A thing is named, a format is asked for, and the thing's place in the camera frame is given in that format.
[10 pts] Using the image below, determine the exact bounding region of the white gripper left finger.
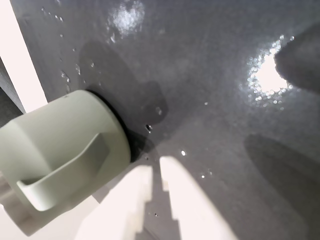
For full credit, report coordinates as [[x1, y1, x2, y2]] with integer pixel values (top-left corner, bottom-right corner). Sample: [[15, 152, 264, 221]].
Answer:
[[74, 164, 154, 240]]

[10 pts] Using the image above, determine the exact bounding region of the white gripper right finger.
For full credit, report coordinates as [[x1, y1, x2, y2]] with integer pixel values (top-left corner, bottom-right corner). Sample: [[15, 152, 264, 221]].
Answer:
[[159, 155, 239, 240]]

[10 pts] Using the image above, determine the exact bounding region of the pale green steel-lined mug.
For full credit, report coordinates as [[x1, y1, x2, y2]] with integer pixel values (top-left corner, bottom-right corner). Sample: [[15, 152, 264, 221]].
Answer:
[[0, 89, 132, 238]]

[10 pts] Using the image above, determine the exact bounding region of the glossy black table mat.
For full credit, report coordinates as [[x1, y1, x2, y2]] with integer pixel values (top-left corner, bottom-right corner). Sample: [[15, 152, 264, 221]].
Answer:
[[9, 0, 320, 240]]

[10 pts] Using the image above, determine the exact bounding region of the white base board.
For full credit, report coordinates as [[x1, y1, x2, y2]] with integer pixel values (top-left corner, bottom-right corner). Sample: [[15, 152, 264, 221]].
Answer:
[[0, 0, 49, 115]]

